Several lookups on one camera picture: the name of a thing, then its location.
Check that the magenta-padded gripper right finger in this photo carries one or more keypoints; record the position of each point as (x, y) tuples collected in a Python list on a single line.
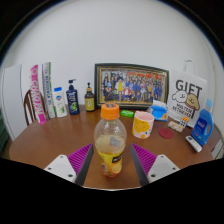
[(160, 166)]

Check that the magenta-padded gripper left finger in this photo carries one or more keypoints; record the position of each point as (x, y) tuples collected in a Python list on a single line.
[(65, 166)]

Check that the orange juice bottle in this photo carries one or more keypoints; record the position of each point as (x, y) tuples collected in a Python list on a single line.
[(110, 146)]

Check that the flat round red coaster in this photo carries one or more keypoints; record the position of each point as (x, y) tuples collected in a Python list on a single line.
[(166, 133)]

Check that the white remote control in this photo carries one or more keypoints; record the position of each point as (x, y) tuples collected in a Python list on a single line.
[(193, 143)]

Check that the small snack packet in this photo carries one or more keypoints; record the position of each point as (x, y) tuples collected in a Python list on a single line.
[(175, 126)]

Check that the pink and yellow mug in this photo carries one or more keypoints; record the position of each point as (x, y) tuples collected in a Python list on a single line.
[(142, 126)]

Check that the small puzzle cube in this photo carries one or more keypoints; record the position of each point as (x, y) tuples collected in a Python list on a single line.
[(184, 122)]

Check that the blue tissue pack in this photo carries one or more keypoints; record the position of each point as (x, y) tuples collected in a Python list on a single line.
[(158, 112)]

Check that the blue detergent bottle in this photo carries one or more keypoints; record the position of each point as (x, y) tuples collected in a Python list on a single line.
[(202, 128)]

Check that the white shampoo bottle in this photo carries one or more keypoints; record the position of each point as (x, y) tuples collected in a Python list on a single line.
[(60, 105)]

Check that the small green box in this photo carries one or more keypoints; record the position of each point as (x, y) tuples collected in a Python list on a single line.
[(127, 113)]

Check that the wooden chair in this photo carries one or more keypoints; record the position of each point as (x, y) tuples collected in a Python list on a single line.
[(30, 110)]

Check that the dark blue pump bottle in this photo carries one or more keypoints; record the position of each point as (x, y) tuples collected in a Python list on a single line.
[(72, 100)]

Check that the brown pump bottle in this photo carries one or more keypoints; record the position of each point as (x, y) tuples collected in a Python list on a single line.
[(89, 101)]

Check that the tall pink box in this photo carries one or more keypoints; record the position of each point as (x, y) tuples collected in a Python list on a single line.
[(37, 96)]

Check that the white printed gift bag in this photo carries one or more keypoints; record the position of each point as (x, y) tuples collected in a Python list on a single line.
[(188, 96)]

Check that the framed group photo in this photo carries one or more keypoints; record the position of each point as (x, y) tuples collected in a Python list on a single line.
[(133, 85)]

